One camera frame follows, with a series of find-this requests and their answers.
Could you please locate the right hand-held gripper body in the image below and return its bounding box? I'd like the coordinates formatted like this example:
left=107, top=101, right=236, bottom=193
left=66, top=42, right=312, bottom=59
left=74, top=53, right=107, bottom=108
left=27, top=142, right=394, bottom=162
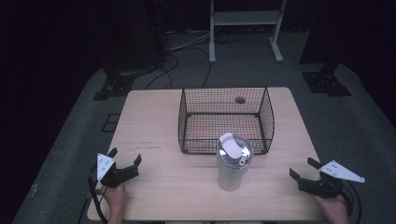
left=298, top=160, right=366, bottom=200

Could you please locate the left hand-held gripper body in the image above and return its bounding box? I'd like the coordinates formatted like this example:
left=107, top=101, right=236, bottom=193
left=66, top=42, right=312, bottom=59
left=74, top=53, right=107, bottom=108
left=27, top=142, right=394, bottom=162
left=97, top=153, right=140, bottom=189

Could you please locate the silver tumbler with white lid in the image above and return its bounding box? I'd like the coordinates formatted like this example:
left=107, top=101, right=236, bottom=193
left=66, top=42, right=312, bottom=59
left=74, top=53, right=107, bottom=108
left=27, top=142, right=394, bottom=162
left=216, top=132, right=255, bottom=192

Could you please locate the black wire basket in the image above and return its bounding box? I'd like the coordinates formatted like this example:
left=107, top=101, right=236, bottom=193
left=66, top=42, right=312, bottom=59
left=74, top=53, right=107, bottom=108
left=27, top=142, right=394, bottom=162
left=177, top=87, right=276, bottom=156

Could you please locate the person's left hand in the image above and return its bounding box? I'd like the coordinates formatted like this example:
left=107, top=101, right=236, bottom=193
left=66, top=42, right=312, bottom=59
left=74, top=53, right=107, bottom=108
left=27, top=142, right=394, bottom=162
left=100, top=183, right=127, bottom=224

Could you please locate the person's right hand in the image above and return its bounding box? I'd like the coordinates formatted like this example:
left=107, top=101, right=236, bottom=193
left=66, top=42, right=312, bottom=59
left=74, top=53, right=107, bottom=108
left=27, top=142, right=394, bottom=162
left=313, top=194, right=349, bottom=224

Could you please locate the black stand base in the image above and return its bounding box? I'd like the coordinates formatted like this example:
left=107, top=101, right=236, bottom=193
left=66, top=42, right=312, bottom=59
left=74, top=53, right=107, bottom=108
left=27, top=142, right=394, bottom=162
left=92, top=72, right=138, bottom=102
left=302, top=62, right=353, bottom=98

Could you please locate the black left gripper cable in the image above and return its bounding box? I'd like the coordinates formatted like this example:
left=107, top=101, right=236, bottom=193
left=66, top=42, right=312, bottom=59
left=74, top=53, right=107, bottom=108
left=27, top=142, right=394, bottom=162
left=88, top=161, right=108, bottom=224

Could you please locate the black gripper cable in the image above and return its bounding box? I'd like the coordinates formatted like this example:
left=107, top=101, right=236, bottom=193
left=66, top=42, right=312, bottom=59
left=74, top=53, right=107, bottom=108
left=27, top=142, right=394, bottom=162
left=88, top=161, right=108, bottom=224
left=340, top=180, right=363, bottom=224

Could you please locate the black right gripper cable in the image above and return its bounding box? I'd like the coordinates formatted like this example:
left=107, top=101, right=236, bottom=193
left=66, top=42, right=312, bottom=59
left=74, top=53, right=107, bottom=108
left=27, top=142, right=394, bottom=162
left=340, top=180, right=363, bottom=224

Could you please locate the black floor cable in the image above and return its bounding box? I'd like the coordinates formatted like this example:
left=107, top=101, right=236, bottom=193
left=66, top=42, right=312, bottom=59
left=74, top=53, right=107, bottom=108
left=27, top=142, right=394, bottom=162
left=145, top=46, right=213, bottom=91

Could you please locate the white floor cable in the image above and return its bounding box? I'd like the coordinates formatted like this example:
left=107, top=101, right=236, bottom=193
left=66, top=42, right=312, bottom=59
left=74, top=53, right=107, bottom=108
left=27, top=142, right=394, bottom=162
left=167, top=31, right=213, bottom=53

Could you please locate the white metal stand frame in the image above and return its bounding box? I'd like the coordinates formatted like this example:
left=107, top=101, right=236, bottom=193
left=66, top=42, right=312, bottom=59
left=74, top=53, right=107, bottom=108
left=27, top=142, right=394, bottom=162
left=208, top=0, right=288, bottom=64

